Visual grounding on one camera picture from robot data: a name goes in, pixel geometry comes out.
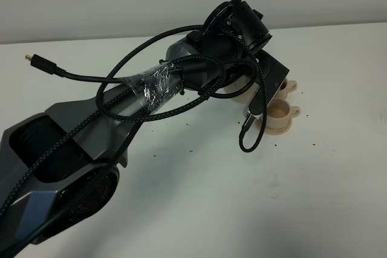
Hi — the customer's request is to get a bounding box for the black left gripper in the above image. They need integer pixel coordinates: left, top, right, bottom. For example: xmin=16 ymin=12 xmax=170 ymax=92
xmin=187 ymin=0 xmax=272 ymax=59

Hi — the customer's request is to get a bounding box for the beige ceramic teapot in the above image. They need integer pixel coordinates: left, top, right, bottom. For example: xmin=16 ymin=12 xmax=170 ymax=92
xmin=223 ymin=75 xmax=261 ymax=105

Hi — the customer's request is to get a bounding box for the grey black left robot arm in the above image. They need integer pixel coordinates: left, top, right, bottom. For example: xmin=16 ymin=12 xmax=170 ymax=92
xmin=1 ymin=0 xmax=271 ymax=245

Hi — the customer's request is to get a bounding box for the far beige teacup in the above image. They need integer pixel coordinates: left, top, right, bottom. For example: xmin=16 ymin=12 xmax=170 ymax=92
xmin=277 ymin=78 xmax=298 ymax=99

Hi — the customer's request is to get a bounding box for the beige teacup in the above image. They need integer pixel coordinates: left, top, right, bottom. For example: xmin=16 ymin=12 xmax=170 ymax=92
xmin=277 ymin=78 xmax=298 ymax=99
xmin=267 ymin=98 xmax=301 ymax=129

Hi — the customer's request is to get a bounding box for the near beige teacup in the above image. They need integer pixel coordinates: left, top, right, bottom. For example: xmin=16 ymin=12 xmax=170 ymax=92
xmin=267 ymin=98 xmax=301 ymax=129

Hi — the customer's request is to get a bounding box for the near beige cup saucer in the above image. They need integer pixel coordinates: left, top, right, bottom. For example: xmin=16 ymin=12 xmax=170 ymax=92
xmin=264 ymin=117 xmax=292 ymax=135

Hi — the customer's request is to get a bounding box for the black loose plug cable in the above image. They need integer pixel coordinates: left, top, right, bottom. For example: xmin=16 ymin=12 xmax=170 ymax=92
xmin=24 ymin=54 xmax=261 ymax=100

